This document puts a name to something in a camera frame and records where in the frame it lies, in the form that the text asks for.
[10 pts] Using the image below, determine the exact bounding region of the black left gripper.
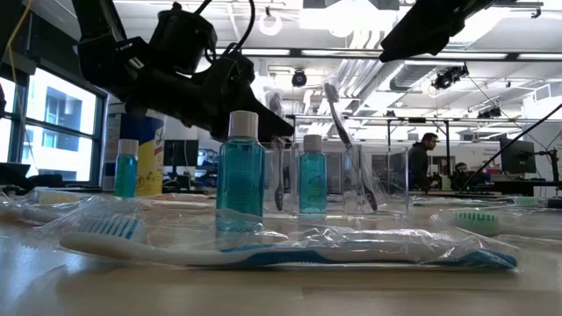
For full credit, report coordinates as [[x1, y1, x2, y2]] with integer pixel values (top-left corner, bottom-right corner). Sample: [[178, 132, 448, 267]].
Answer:
[[124, 51, 296, 143]]

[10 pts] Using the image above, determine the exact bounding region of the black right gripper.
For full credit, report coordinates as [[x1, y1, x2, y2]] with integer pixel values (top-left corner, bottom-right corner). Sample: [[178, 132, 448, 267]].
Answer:
[[378, 0, 500, 63]]

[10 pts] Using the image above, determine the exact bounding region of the purple white toothbrush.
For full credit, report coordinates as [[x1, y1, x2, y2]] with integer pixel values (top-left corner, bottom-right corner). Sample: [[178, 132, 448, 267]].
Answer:
[[266, 90, 287, 212], [323, 82, 379, 212]]

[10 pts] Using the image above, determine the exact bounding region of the orange white toothbrush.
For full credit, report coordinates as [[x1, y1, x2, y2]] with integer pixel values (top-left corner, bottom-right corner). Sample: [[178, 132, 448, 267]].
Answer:
[[37, 188, 217, 212], [0, 199, 67, 226]]

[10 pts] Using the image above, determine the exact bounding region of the blue white toothbrush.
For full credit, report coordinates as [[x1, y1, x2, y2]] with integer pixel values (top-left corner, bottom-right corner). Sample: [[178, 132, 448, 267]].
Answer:
[[41, 212, 520, 270]]

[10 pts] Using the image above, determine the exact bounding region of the black track light cluster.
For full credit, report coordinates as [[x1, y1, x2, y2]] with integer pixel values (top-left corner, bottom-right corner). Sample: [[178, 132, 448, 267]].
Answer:
[[431, 64, 470, 91]]

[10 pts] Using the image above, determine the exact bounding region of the black ceiling spotlight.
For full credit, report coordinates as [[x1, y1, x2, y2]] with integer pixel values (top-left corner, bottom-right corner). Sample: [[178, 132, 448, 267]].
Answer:
[[291, 68, 309, 89]]

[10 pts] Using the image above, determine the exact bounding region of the long ceiling light bar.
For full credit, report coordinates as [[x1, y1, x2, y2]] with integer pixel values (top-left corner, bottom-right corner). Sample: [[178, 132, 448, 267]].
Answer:
[[214, 46, 562, 62]]

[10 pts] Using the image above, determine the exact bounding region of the dark background screen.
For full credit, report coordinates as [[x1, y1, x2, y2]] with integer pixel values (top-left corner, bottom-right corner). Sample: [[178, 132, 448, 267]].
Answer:
[[162, 139, 200, 168]]

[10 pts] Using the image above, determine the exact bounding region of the disinfecting wipes canister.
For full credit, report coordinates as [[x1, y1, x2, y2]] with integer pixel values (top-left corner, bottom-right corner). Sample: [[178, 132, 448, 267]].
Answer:
[[103, 101, 169, 197]]

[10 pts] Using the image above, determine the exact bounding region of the person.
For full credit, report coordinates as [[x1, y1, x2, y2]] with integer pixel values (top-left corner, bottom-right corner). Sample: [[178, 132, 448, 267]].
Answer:
[[450, 162, 489, 192], [407, 132, 441, 190]]

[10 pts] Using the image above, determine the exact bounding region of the clear acrylic organizer box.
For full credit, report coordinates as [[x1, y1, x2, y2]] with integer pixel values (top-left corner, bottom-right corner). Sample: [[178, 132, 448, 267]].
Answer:
[[262, 140, 410, 219]]

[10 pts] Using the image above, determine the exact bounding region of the black computer monitor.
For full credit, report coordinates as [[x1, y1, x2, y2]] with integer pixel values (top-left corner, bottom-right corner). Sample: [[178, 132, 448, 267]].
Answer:
[[500, 137, 537, 175]]

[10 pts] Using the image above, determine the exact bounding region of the large glass window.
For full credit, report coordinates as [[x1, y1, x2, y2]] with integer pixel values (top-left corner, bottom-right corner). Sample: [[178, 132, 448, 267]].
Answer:
[[0, 65, 107, 186]]

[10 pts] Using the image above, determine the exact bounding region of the silver ventilation duct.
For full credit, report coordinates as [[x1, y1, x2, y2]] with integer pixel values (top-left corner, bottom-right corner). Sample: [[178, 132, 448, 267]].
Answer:
[[388, 61, 440, 93]]

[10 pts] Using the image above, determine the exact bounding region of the white ceiling ring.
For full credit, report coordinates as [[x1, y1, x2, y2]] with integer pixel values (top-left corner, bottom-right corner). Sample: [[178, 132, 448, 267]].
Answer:
[[257, 11, 284, 37]]

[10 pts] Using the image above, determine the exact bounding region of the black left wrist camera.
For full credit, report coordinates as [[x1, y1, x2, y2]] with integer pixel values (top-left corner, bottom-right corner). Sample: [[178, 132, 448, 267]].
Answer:
[[148, 7, 220, 75]]

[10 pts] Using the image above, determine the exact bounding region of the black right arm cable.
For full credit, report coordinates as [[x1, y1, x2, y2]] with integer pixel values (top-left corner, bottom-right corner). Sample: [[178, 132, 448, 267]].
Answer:
[[458, 102, 562, 192]]

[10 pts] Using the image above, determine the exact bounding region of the yellow cable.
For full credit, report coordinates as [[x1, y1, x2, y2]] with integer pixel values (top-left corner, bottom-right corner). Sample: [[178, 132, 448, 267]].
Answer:
[[4, 0, 34, 87]]

